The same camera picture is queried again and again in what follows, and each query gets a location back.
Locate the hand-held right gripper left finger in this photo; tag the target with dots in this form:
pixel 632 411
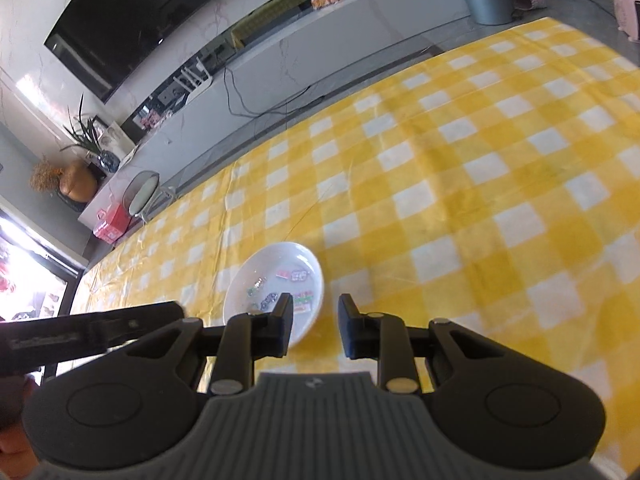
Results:
pixel 283 322

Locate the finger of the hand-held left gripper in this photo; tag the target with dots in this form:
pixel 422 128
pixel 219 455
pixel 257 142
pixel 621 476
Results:
pixel 142 320

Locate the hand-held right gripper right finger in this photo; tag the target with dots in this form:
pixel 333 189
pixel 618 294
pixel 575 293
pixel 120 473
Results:
pixel 346 332

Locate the small white printed plate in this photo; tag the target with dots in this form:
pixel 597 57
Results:
pixel 280 270

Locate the person's left hand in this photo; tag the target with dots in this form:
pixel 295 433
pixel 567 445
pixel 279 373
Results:
pixel 12 430

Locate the glass door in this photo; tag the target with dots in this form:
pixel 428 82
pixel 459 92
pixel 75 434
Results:
pixel 30 270

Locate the red box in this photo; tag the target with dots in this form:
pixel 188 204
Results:
pixel 112 225

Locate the round standing mirror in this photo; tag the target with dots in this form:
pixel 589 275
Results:
pixel 142 192

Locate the orange vase with dried flowers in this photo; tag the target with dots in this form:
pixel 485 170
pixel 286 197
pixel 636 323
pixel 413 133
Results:
pixel 77 182

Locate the yellow checked tablecloth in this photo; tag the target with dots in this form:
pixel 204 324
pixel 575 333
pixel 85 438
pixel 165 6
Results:
pixel 450 185

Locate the potted green plant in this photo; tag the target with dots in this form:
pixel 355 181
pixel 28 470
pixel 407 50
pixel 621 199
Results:
pixel 87 135

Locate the white television cabinet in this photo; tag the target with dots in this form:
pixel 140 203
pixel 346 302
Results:
pixel 350 40

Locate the black television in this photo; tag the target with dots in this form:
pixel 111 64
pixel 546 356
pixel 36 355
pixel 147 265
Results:
pixel 140 15

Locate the pink plastic object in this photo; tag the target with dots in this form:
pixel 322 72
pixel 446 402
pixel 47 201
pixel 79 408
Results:
pixel 627 12

